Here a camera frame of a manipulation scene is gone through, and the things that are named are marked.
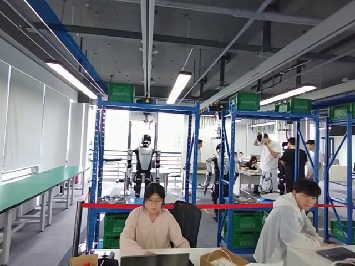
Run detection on blue steel shelf rack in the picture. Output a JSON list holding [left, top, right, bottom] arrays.
[[323, 112, 355, 245], [86, 96, 200, 252], [217, 106, 320, 254]]

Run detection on ceiling light bar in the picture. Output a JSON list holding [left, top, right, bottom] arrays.
[[259, 84, 318, 106], [166, 71, 193, 105], [45, 60, 98, 100]]

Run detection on silver black humanoid robot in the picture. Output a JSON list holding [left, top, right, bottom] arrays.
[[126, 135, 162, 199], [203, 143, 239, 221]]

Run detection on black office chair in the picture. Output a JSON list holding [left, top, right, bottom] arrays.
[[169, 201, 202, 248]]

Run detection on red barrier tape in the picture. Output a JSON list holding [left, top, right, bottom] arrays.
[[82, 202, 347, 211]]

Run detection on grey work table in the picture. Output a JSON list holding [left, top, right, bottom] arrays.
[[238, 169, 261, 193]]

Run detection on round metal parts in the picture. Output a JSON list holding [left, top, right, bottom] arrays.
[[97, 195, 125, 204], [234, 196, 258, 204]]

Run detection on grey laptop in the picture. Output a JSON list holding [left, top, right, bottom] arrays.
[[121, 253, 190, 266]]

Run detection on open cardboard box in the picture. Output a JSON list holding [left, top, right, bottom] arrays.
[[200, 249, 250, 266]]

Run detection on green-topped work table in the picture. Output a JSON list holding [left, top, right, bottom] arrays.
[[42, 166, 91, 210], [0, 176, 56, 265]]

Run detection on black gadget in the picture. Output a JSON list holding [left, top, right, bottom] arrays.
[[97, 251, 120, 266]]

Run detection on pale roller blind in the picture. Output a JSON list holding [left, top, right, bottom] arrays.
[[41, 86, 70, 173], [0, 60, 10, 181], [3, 66, 45, 173]]

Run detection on brown cardboard box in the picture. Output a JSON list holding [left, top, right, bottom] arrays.
[[69, 254, 98, 266]]

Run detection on dark laptop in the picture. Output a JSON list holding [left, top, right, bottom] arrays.
[[316, 247, 355, 262]]

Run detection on black barrier post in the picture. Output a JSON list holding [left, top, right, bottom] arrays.
[[72, 199, 84, 258]]

